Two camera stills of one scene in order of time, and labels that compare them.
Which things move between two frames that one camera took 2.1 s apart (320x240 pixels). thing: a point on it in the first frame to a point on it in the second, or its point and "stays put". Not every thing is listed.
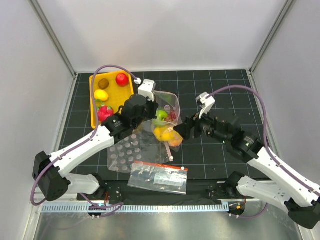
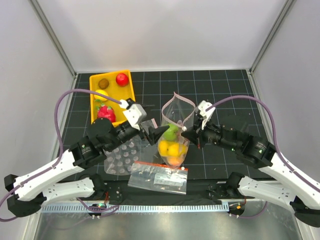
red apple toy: x=122 y=79 stays put
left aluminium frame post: x=54 y=36 stays put
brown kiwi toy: x=103 y=83 stays put
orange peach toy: x=177 y=141 to x=174 y=160
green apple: x=161 y=115 to x=171 y=133
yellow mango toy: x=165 y=133 to x=172 y=148
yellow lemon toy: x=101 y=94 stays put
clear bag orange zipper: x=159 y=177 stays put
